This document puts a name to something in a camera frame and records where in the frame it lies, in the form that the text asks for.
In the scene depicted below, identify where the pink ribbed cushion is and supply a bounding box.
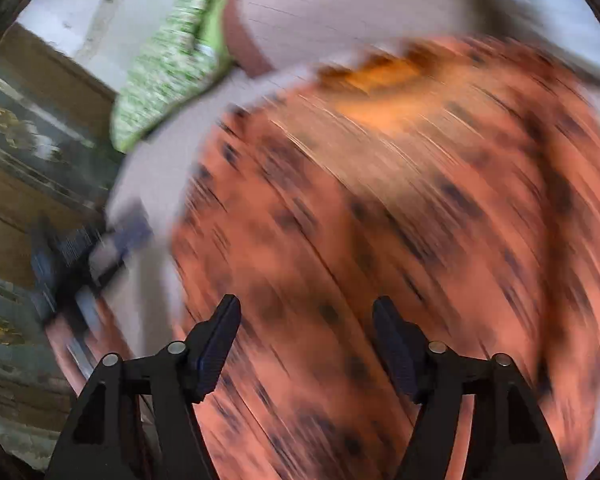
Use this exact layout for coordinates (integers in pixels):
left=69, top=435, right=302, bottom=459
left=222, top=0, right=486, bottom=78

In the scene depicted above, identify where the green patterned pillow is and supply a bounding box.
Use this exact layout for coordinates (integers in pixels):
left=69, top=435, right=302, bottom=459
left=110, top=0, right=238, bottom=153

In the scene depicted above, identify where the wooden cabinet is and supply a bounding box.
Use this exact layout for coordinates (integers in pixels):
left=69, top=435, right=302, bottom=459
left=0, top=22, right=128, bottom=461

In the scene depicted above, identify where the orange floral cloth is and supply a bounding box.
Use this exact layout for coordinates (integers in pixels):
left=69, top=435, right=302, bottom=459
left=170, top=35, right=600, bottom=480

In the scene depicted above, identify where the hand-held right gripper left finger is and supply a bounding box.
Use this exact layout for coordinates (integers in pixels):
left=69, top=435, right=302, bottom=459
left=45, top=294, right=242, bottom=480

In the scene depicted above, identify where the pink ribbed bed sheet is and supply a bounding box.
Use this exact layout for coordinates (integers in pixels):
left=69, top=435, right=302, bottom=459
left=102, top=60, right=600, bottom=480

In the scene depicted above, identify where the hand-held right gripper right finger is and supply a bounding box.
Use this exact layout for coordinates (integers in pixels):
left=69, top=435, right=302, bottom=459
left=372, top=296, right=568, bottom=480

